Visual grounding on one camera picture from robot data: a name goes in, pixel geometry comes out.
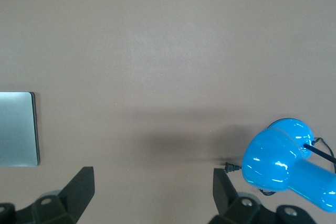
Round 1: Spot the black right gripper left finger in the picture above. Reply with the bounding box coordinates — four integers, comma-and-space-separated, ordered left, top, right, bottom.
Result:
0, 166, 96, 224

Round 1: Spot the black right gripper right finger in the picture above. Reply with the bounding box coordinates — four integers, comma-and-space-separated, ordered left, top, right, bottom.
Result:
209, 167, 316, 224

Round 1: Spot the silver grey laptop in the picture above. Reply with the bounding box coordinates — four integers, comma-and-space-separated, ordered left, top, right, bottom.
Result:
0, 91, 41, 167

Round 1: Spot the blue desk lamp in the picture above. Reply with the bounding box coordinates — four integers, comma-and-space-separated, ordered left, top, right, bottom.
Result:
241, 118, 336, 214

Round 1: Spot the brown table cover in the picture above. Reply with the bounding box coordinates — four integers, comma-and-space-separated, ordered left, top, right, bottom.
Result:
0, 0, 336, 224

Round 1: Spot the black lamp cable with plug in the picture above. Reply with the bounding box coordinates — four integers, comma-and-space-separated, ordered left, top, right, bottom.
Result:
223, 136, 336, 196

